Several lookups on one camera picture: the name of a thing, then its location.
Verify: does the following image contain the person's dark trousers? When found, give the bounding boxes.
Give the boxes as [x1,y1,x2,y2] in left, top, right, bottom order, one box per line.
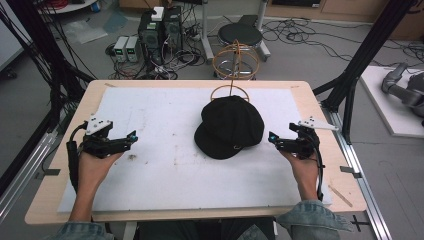
[137,217,277,240]

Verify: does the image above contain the grey metal stand leg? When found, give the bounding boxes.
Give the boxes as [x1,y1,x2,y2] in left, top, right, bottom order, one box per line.
[254,0,272,63]
[199,0,216,65]

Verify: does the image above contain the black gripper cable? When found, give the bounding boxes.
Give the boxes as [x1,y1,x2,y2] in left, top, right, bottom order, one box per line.
[65,121,89,195]
[308,130,326,203]

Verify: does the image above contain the black cap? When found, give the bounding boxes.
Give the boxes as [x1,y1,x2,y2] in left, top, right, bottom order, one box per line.
[193,95,266,161]

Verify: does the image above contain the small white box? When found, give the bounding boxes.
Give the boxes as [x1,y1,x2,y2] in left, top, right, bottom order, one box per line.
[149,5,166,23]

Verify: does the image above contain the denim jacket sleeve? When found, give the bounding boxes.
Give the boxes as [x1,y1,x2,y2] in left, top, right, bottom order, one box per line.
[46,221,116,240]
[275,199,356,240]

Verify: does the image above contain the black metal frame post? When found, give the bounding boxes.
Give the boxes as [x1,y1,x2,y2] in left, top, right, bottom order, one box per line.
[312,0,418,145]
[0,0,98,194]

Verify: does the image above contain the person's left hand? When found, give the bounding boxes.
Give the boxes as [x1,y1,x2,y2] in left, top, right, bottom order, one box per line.
[77,150,125,190]

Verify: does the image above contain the white floor board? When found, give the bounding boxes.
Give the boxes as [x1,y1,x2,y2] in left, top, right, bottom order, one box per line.
[358,64,424,140]

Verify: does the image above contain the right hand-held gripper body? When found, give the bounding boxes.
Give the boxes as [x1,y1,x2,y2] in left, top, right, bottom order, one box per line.
[275,115,340,160]

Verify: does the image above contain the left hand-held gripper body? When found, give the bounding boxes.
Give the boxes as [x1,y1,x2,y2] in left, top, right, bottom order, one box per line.
[79,114,130,160]

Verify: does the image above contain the orange wire hat stand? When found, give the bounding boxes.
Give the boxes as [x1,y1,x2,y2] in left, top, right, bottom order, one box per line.
[209,39,261,103]

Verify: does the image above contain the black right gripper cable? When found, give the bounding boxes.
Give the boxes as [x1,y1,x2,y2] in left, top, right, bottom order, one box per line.
[308,130,326,203]

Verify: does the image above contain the aluminium rail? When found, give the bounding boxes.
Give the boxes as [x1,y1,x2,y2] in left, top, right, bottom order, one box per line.
[0,130,60,224]
[320,101,394,240]

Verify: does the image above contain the white table mat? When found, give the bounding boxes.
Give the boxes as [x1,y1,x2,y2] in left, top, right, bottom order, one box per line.
[57,86,334,214]

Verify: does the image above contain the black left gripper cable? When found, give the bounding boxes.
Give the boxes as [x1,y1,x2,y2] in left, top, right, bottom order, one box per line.
[65,121,89,195]

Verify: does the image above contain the right denim jacket sleeve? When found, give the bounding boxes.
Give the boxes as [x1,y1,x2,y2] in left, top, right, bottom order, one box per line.
[275,199,356,240]

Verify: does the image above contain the white round table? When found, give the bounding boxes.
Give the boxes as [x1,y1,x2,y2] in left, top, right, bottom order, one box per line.
[36,0,99,16]

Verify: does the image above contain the black computer tower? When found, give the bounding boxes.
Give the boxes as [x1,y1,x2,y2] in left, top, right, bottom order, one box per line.
[137,11,165,66]
[162,5,184,56]

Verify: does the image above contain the black round stool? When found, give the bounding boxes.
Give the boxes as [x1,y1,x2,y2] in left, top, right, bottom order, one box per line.
[216,21,265,81]

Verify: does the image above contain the tangle of black floor cables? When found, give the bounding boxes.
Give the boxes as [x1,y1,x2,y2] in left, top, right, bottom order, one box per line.
[263,17,424,68]

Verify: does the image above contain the grey power supply unit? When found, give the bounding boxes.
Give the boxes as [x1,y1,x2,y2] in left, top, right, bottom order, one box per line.
[125,35,142,64]
[112,35,130,64]

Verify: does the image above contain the person's right hand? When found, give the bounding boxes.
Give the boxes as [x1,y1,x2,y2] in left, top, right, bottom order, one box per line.
[278,149,320,190]

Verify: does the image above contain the left denim jacket sleeve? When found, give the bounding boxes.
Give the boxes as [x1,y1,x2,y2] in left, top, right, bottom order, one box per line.
[46,221,116,240]

